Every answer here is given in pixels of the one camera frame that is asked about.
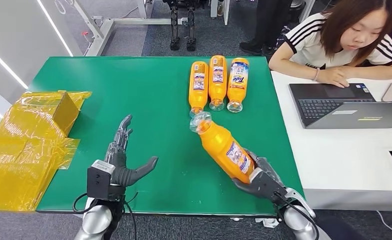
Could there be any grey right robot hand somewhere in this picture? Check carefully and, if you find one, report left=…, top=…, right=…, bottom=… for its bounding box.
left=232, top=148, right=288, bottom=201

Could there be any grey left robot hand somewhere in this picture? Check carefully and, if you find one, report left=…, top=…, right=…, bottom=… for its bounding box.
left=104, top=114, right=159, bottom=197

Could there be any orange detergent bottle clear cap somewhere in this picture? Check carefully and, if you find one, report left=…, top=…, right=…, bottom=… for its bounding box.
left=189, top=111, right=263, bottom=185
left=188, top=61, right=209, bottom=118
left=226, top=57, right=250, bottom=114
left=208, top=54, right=228, bottom=112

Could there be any white desk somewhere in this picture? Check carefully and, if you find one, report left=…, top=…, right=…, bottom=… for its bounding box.
left=270, top=70, right=392, bottom=212

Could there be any grey open laptop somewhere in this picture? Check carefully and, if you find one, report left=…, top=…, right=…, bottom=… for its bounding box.
left=288, top=82, right=392, bottom=130

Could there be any yellow film wrapped cardboard box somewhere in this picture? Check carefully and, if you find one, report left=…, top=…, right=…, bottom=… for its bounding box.
left=0, top=90, right=93, bottom=213

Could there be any person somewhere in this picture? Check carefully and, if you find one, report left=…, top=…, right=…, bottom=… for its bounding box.
left=268, top=0, right=392, bottom=89
left=239, top=0, right=294, bottom=56

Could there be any white table leg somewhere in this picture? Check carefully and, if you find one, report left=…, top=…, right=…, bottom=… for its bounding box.
left=210, top=0, right=231, bottom=26

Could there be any white light strip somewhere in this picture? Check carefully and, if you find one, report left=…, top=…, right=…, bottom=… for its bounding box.
left=36, top=0, right=74, bottom=57
left=0, top=41, right=29, bottom=90

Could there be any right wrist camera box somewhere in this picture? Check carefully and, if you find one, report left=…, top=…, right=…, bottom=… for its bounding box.
left=248, top=167, right=284, bottom=198

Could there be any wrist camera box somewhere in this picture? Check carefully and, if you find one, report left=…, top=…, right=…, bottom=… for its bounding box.
left=248, top=167, right=284, bottom=198
left=86, top=159, right=117, bottom=202

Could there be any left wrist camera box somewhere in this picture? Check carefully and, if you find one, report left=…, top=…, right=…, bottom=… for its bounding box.
left=86, top=159, right=117, bottom=202

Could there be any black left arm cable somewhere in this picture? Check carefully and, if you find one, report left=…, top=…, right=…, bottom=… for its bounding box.
left=72, top=191, right=139, bottom=240

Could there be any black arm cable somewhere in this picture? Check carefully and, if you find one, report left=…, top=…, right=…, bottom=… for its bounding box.
left=273, top=193, right=320, bottom=240
left=72, top=191, right=139, bottom=240

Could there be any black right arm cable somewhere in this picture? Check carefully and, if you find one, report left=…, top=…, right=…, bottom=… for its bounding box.
left=273, top=193, right=320, bottom=240

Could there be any white metal frame stand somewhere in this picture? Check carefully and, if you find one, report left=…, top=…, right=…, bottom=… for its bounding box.
left=53, top=0, right=187, bottom=57

